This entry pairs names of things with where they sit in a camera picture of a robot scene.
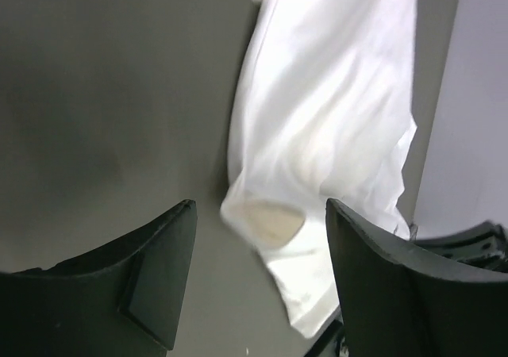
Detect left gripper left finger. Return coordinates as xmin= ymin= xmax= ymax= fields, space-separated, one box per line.
xmin=1 ymin=199 xmax=197 ymax=356

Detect white t-shirt red print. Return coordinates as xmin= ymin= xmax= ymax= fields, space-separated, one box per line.
xmin=221 ymin=0 xmax=418 ymax=339

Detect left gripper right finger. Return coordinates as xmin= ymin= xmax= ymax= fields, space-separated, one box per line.
xmin=326 ymin=199 xmax=507 ymax=356

